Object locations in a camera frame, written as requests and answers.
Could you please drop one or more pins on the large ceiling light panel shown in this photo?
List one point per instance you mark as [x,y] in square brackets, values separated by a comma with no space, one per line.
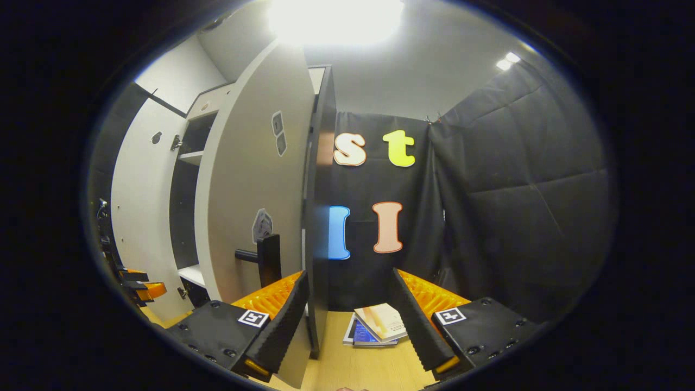
[336,19]

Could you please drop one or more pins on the blue cover book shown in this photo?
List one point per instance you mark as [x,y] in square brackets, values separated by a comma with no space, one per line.
[361,336]

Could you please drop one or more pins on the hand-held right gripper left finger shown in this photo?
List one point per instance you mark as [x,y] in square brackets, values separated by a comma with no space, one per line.
[282,326]

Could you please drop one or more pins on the grey shoe cabinet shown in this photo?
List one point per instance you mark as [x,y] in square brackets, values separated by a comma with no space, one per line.
[239,179]

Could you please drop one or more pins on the small ceiling light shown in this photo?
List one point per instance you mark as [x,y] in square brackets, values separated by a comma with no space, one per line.
[507,61]

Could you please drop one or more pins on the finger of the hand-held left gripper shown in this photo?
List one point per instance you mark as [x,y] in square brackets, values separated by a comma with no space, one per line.
[134,275]
[152,292]

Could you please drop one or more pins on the grey shoe cabinet door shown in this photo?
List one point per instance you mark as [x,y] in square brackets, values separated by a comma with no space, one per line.
[239,179]
[141,206]

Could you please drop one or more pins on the beige paperback book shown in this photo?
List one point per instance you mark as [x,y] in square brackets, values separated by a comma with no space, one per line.
[383,320]

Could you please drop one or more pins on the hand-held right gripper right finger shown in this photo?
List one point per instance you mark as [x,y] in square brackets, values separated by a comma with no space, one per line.
[415,326]

